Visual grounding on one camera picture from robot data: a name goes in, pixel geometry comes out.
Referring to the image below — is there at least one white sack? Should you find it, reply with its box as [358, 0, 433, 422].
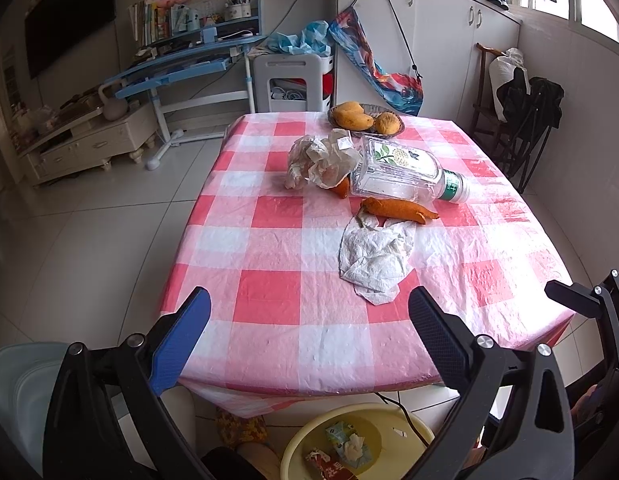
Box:
[489, 48, 525, 121]

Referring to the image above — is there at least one white cabinet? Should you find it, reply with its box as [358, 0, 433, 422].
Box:
[332, 0, 523, 133]

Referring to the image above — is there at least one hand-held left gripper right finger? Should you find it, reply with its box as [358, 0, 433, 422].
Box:
[407, 286, 590, 480]

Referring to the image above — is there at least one red white snack wrapper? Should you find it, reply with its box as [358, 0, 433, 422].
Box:
[304, 449, 360, 480]

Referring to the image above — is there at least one black wall television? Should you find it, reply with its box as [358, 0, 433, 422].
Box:
[24, 0, 115, 78]

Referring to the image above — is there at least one black folding chair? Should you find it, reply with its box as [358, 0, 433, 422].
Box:
[497, 67, 565, 193]

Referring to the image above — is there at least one white cable bundle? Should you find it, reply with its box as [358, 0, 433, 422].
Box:
[270, 85, 308, 102]

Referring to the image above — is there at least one white pen holder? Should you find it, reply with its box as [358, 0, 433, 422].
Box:
[224, 0, 252, 22]

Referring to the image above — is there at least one white tissue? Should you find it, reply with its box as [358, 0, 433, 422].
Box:
[337, 432, 373, 466]

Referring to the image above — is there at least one blue plastic bag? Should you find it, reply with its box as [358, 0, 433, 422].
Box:
[266, 20, 334, 56]

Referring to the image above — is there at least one round yellow mango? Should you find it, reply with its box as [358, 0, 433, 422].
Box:
[372, 112, 401, 136]

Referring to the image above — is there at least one yellow floral slipper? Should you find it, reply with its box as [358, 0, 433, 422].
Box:
[214, 407, 268, 451]

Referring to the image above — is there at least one wooden chair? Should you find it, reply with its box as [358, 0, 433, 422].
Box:
[472, 42, 515, 161]

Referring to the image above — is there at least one row of books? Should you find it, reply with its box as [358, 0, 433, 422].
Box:
[128, 0, 190, 46]

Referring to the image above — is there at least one yellow plastic basin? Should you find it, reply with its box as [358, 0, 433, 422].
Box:
[280, 402, 437, 480]

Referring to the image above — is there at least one cream television stand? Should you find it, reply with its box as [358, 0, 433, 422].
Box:
[17, 105, 158, 188]

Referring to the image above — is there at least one colourful printed drawstring bag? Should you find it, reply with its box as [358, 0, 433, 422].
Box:
[328, 0, 424, 116]

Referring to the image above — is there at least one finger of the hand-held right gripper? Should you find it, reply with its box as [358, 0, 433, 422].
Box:
[545, 280, 607, 318]

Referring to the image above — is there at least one white plastic stool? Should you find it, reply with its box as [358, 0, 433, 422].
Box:
[253, 52, 335, 113]

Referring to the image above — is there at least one clear plastic bottle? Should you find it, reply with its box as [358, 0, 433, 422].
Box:
[349, 135, 471, 204]

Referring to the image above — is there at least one black cable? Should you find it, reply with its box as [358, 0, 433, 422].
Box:
[377, 392, 433, 446]

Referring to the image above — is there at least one paper bag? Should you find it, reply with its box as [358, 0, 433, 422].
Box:
[284, 130, 363, 191]

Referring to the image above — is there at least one person's leg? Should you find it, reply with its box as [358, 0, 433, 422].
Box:
[237, 440, 280, 480]

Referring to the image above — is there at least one pink checkered tablecloth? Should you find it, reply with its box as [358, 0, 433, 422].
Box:
[160, 110, 577, 418]

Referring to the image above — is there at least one blue study desk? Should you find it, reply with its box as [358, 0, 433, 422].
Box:
[104, 0, 265, 171]

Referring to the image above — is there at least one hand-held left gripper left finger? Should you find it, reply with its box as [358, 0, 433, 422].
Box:
[42, 286, 213, 480]

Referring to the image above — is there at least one pink kettlebell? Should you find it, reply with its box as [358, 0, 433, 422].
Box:
[98, 83, 130, 122]

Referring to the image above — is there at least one white paper towel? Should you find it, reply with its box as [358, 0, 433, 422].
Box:
[338, 215, 417, 307]

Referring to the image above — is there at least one metal fruit bowl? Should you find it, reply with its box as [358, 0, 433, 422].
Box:
[327, 102, 405, 137]

